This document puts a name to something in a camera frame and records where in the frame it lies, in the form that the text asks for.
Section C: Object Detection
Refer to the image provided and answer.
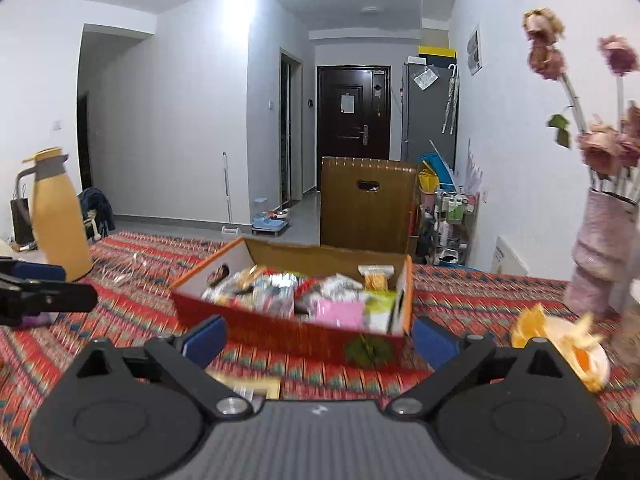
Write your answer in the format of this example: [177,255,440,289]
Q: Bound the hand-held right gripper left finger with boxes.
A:
[62,316,253,418]

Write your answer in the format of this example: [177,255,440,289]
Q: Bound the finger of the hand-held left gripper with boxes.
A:
[0,280,98,313]
[0,260,67,281]

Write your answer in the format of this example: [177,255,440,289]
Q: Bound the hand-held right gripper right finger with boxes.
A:
[387,316,581,418]

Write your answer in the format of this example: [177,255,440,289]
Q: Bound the tan snack packet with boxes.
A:
[207,372,282,401]

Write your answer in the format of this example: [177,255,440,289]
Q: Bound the red cardboard box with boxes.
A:
[170,236,415,368]

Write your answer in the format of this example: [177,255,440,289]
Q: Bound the pile of snack packets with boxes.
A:
[202,263,401,335]

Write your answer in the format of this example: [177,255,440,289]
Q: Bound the yellow thermos jug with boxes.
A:
[16,147,93,282]

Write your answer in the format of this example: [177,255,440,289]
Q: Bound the black paper bag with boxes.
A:
[11,182,36,246]

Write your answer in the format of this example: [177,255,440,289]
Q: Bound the red patterned tablecloth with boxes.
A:
[0,230,640,480]

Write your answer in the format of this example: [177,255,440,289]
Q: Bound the dark blue jacket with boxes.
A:
[77,187,116,241]

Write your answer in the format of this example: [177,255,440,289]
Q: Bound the storage trolley with bottles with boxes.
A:
[420,185,476,266]

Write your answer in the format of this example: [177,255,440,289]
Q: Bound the blue pet feeder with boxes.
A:
[251,198,292,236]

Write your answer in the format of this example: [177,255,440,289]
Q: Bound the blue plastic item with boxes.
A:
[417,152,456,186]

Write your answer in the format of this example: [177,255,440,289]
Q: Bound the pink ceramic vase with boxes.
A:
[564,187,638,318]

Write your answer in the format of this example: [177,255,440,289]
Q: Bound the grey refrigerator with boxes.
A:
[401,60,458,171]

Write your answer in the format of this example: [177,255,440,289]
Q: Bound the grey interior door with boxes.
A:
[279,49,304,203]

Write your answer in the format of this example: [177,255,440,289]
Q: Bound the dark brown entrance door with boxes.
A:
[317,65,392,161]

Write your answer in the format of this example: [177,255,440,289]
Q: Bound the folded hanging umbrella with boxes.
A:
[442,64,460,135]

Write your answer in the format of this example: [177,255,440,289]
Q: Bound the bunch of dried roses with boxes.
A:
[522,7,640,196]

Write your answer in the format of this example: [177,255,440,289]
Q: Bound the clear plastic bag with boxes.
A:
[412,67,440,91]

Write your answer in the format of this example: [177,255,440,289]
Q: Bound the yellow and black box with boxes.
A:
[417,45,458,60]

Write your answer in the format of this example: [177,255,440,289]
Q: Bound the wall picture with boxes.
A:
[466,25,483,76]

